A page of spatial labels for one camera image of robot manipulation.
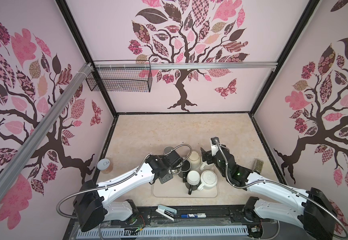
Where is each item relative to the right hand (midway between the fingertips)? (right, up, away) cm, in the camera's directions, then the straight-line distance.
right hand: (208, 144), depth 80 cm
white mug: (-2, -13, +4) cm, 14 cm away
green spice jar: (+32, -13, +8) cm, 35 cm away
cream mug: (-7, -9, +4) cm, 12 cm away
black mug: (-13, -13, -1) cm, 18 cm away
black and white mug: (-9, -18, -4) cm, 21 cm away
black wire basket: (-53, +43, +15) cm, 70 cm away
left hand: (-26, -15, -1) cm, 30 cm away
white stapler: (-22, -34, -6) cm, 40 cm away
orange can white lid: (-60, -13, +6) cm, 62 cm away
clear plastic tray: (-18, -25, +4) cm, 31 cm away
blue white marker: (-9, -35, -7) cm, 36 cm away
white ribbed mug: (-1, -18, -2) cm, 18 cm away
